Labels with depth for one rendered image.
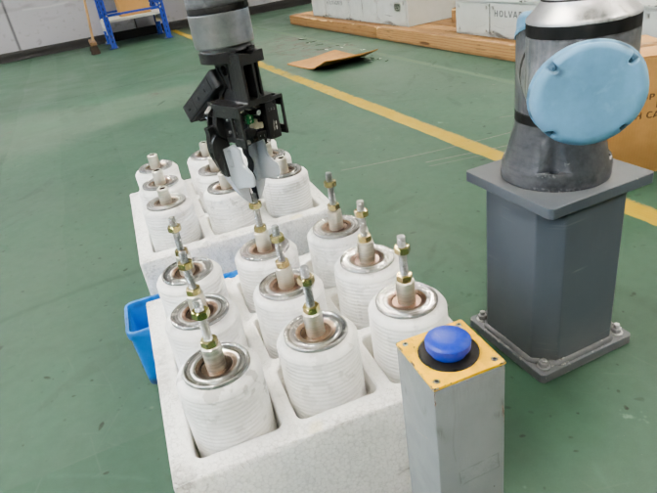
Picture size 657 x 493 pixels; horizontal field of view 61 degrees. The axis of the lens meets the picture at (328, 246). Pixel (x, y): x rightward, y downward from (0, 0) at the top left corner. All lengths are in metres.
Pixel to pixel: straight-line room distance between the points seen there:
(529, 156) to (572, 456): 0.41
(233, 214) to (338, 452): 0.57
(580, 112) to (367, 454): 0.45
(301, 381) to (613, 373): 0.53
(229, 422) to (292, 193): 0.58
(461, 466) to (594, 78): 0.40
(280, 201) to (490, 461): 0.70
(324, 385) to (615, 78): 0.44
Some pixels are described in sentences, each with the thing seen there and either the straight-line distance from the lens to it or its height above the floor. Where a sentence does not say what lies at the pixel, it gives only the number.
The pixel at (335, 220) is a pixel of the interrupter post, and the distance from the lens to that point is 0.86.
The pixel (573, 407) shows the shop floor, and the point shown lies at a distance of 0.93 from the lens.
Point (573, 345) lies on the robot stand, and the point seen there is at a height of 0.04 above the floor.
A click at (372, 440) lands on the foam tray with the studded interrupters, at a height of 0.14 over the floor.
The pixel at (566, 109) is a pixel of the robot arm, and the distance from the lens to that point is 0.66.
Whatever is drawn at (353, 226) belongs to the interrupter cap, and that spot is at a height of 0.25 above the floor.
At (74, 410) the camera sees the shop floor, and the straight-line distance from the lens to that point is 1.10.
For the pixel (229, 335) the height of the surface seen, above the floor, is 0.23.
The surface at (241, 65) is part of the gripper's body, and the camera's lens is 0.71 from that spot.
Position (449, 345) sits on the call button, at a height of 0.33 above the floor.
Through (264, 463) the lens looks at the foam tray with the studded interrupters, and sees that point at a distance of 0.65.
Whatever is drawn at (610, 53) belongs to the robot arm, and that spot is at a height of 0.51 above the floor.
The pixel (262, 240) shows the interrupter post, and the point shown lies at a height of 0.27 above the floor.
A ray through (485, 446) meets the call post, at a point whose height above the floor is 0.22.
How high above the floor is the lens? 0.64
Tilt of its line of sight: 28 degrees down
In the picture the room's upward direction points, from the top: 9 degrees counter-clockwise
